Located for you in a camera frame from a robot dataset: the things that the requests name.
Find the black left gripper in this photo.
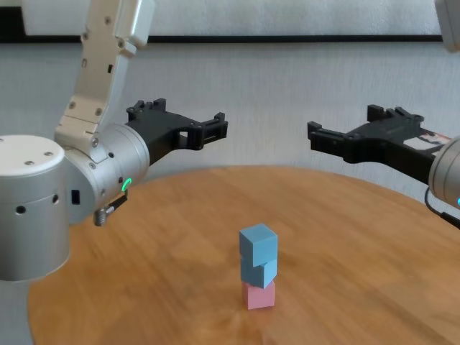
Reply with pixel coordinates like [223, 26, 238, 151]
[124, 97, 229, 167]

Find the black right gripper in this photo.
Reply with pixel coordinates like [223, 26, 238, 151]
[306, 103, 451, 185]

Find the blue cube block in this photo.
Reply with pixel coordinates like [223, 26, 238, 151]
[239, 253, 279, 290]
[238, 223, 280, 267]

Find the pink cube block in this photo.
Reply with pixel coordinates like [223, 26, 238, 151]
[241, 280, 277, 311]

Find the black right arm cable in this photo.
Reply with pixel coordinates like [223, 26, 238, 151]
[423, 185, 460, 230]

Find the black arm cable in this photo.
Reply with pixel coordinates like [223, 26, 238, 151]
[93, 189, 130, 227]
[423, 185, 460, 230]

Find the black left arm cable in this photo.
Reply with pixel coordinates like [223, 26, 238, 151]
[93, 189, 130, 227]

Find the white foam wall panel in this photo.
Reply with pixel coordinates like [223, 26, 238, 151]
[22, 0, 443, 37]

